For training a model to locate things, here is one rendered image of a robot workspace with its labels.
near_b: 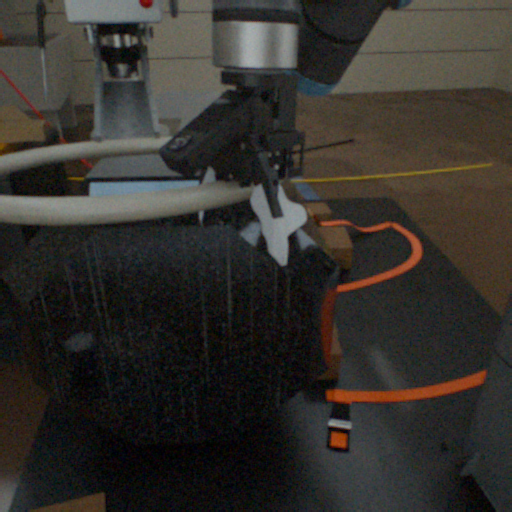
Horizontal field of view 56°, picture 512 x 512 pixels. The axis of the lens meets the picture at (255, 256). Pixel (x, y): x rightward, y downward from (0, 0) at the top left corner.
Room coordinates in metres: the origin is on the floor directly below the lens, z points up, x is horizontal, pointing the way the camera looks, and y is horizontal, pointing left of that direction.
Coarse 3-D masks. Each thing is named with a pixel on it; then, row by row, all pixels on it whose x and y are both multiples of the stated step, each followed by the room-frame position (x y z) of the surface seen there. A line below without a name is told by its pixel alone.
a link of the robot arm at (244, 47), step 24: (216, 24) 0.53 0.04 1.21; (240, 24) 0.51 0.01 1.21; (264, 24) 0.51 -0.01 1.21; (288, 24) 0.52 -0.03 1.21; (216, 48) 0.53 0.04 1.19; (240, 48) 0.51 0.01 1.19; (264, 48) 0.51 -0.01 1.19; (288, 48) 0.52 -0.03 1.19; (240, 72) 0.52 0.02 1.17; (264, 72) 0.52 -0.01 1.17
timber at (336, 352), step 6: (336, 330) 1.42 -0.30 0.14; (336, 336) 1.39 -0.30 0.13; (336, 342) 1.35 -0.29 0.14; (336, 348) 1.32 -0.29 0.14; (336, 354) 1.29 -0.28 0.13; (330, 360) 1.29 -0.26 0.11; (336, 360) 1.29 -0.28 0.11; (330, 366) 1.29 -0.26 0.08; (336, 366) 1.29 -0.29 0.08; (330, 372) 1.29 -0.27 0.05; (336, 372) 1.29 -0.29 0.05; (318, 378) 1.29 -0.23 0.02; (324, 378) 1.29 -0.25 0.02; (330, 378) 1.29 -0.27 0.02; (336, 378) 1.29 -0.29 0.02
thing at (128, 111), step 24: (96, 48) 1.33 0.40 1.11; (144, 48) 1.39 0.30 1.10; (96, 72) 1.18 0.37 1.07; (144, 72) 1.19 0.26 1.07; (96, 96) 1.05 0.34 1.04; (120, 96) 1.16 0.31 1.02; (144, 96) 1.17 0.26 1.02; (96, 120) 0.95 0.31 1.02; (120, 120) 1.05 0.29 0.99; (144, 120) 1.05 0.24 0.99
